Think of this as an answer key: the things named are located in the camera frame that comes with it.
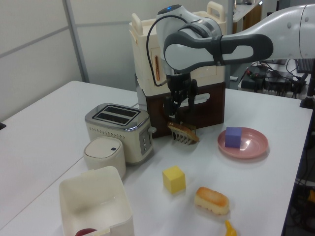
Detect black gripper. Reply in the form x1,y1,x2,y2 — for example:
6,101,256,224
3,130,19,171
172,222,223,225
164,73,198,121

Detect yellow cube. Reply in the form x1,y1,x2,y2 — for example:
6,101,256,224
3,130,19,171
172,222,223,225
162,165,186,195

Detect purple cube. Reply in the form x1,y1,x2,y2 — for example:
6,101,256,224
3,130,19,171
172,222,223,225
224,126,243,148

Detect brown toast slice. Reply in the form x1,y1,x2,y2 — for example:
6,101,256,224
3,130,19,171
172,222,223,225
167,121,200,143

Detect dark brown box base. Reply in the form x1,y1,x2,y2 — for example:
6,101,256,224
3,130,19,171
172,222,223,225
145,82,225,139

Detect cream white oven appliance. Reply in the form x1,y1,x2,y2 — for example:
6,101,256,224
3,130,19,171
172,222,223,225
129,1,227,98

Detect cream and chrome toaster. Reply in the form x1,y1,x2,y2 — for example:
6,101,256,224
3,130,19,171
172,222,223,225
85,103,157,166

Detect pink plate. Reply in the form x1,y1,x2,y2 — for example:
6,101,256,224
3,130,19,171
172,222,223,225
217,127,269,159

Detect small cream lidded bin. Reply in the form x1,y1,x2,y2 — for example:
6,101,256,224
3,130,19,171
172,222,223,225
83,137,126,178

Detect rectangular toasted bread roll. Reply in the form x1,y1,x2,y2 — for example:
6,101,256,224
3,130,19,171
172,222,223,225
193,186,230,216

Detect cream open plastic container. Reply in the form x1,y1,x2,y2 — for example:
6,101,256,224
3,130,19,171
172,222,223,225
59,166,135,236

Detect yellow banana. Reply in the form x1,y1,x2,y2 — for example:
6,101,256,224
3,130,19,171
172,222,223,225
224,220,237,236

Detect red apple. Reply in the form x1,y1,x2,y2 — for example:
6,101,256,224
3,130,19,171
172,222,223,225
75,228,98,236

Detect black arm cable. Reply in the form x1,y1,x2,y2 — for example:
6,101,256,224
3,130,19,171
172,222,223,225
146,15,188,88

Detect black cable bundle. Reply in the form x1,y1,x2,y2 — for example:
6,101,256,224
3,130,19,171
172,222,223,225
242,59,310,98

